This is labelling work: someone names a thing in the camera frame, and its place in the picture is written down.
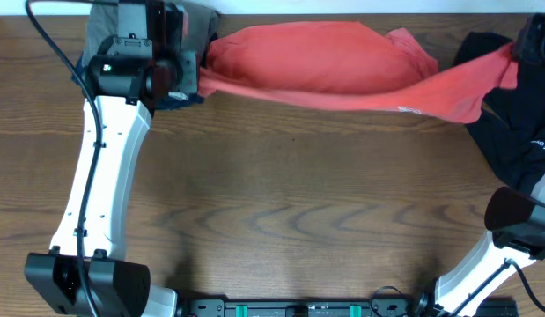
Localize black garment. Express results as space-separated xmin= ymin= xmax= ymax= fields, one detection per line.
xmin=454 ymin=32 xmax=545 ymax=195

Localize orange soccer t-shirt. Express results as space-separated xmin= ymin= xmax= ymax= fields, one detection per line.
xmin=198 ymin=21 xmax=518 ymax=123

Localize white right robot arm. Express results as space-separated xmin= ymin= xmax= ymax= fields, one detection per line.
xmin=410 ymin=13 xmax=545 ymax=316

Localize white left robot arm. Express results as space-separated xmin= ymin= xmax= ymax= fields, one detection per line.
xmin=25 ymin=51 xmax=199 ymax=316

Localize folded navy garment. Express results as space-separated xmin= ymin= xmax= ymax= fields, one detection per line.
xmin=76 ymin=55 xmax=204 ymax=111

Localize folded grey trousers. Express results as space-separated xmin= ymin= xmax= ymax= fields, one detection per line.
xmin=78 ymin=1 xmax=219 ymax=67

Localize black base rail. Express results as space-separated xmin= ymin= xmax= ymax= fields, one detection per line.
xmin=175 ymin=299 xmax=412 ymax=317

